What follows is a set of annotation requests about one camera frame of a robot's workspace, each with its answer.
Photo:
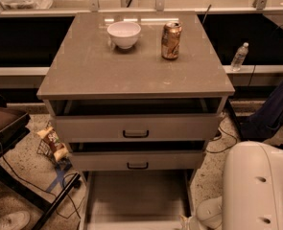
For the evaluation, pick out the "white sneaker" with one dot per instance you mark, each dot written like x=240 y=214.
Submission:
x=15 y=221

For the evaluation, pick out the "black wire basket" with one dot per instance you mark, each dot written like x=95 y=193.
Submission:
x=44 y=149

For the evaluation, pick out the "clear plastic water bottle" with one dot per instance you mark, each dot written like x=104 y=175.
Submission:
x=239 y=57

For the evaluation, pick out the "black table leg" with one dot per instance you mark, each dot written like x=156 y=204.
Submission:
x=233 y=117

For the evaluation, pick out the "white ceramic bowl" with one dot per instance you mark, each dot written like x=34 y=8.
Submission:
x=124 y=34

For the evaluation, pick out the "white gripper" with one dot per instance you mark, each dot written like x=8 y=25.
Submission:
x=207 y=213

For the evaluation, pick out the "snack chip bag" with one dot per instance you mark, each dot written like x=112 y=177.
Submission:
x=50 y=137

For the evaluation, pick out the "grey drawer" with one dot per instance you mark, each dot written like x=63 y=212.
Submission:
x=136 y=200
x=123 y=161
x=129 y=128

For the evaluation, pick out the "gold soda can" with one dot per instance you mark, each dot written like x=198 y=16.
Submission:
x=170 y=40

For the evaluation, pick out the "dark blue jacket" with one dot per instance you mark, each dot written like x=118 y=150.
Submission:
x=267 y=120

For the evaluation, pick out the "black cart on left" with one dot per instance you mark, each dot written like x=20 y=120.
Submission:
x=12 y=130

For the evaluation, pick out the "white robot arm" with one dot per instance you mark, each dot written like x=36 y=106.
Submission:
x=252 y=196

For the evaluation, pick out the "grey drawer cabinet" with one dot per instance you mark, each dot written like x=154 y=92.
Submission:
x=91 y=76

